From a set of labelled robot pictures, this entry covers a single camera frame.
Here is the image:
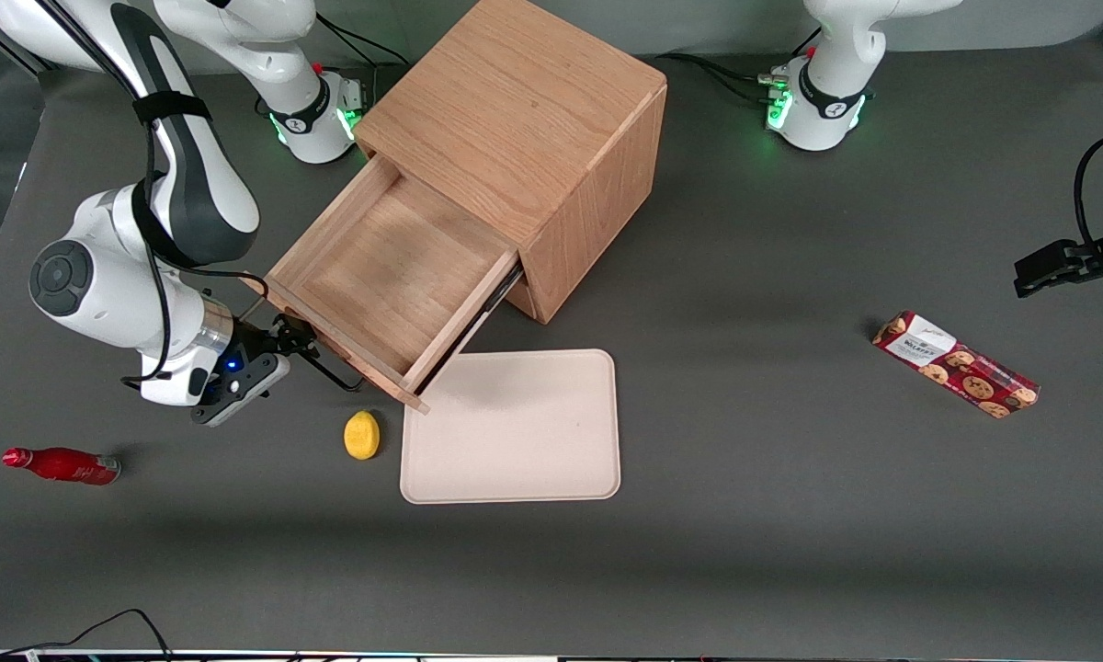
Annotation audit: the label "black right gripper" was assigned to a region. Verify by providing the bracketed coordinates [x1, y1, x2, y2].
[207, 314, 321, 392]

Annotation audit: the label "black metal drawer handle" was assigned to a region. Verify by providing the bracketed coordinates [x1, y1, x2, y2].
[280, 317, 365, 394]

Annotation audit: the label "shallow oak wooden drawer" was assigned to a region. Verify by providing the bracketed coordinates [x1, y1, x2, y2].
[243, 154, 526, 414]

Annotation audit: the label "deep oak wooden drawer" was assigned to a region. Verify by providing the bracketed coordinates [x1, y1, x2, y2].
[501, 274, 540, 319]

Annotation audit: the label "oak wooden drawer cabinet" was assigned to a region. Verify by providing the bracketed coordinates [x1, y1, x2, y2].
[354, 0, 669, 325]

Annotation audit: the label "yellow lemon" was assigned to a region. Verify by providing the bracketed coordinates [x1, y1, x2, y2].
[344, 410, 381, 461]

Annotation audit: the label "red cookie box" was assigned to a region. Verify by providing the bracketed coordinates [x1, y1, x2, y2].
[871, 310, 1040, 420]

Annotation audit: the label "beige rectangular tray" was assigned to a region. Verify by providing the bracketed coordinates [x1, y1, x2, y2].
[399, 348, 622, 505]

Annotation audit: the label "red soda bottle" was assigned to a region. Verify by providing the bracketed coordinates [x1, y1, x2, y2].
[2, 447, 122, 486]

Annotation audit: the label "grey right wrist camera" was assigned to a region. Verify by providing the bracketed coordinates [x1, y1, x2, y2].
[190, 353, 292, 428]

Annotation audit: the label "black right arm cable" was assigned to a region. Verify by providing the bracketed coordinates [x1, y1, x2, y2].
[37, 0, 269, 387]

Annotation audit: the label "black right base cables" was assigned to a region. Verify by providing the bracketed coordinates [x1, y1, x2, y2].
[313, 16, 413, 71]

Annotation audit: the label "black base cables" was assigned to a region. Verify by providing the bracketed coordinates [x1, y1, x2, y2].
[313, 16, 413, 71]
[665, 51, 791, 107]

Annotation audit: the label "thin black table cable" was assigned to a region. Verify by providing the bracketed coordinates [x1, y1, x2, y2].
[0, 609, 174, 661]

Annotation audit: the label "black left base cables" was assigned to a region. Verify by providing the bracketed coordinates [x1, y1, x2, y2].
[665, 51, 791, 107]

